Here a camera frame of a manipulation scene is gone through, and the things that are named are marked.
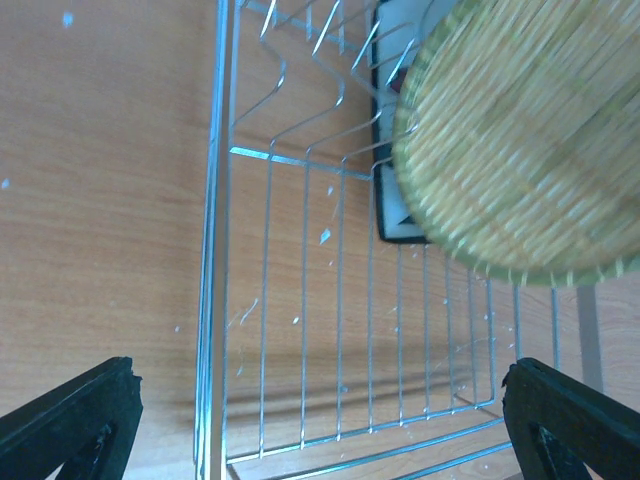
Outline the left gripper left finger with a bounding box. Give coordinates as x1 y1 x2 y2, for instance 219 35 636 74
1 357 143 479

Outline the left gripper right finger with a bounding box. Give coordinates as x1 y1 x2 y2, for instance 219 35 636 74
502 357 639 479

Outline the wire metal dish rack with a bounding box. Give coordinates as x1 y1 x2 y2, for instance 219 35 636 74
193 1 603 479

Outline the round woven bamboo plate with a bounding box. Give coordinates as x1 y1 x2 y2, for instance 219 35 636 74
392 1 639 287

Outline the square dark rimmed plate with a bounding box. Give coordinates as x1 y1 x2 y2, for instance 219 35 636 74
369 1 452 245

